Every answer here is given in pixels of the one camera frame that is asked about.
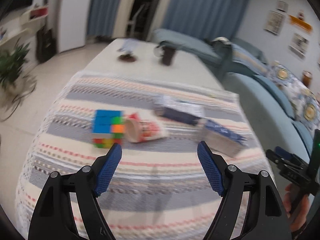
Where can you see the multicolour puzzle cube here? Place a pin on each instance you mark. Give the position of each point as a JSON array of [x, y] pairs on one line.
[[107, 128]]

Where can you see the white blue milk carton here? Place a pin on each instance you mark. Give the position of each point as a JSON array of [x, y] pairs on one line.
[[221, 139]]

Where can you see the striped woven tablecloth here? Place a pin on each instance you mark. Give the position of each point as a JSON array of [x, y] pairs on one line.
[[159, 189]]

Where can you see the blue window curtain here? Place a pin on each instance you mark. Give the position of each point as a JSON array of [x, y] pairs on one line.
[[205, 18]]

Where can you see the right hand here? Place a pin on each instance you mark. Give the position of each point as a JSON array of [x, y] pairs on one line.
[[300, 213]]

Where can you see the green potted plant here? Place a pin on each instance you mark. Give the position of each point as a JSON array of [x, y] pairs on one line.
[[12, 63]]

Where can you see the acoustic guitar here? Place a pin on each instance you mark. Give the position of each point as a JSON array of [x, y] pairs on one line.
[[45, 42]]

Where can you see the red paper cup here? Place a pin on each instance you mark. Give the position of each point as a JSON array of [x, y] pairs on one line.
[[139, 129]]

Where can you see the floral sofa cushion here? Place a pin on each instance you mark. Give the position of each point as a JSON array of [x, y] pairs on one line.
[[302, 99]]

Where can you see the dark brown mug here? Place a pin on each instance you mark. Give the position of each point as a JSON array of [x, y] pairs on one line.
[[166, 54]]

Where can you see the teal fabric sofa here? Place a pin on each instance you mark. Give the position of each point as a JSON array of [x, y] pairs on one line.
[[266, 107]]

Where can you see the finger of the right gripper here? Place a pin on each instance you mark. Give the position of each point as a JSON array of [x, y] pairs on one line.
[[281, 164], [283, 154]]

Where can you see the dark blue flat carton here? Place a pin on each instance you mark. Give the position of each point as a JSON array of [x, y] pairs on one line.
[[178, 110]]

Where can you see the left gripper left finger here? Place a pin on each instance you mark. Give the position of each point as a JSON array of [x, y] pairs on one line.
[[53, 216]]

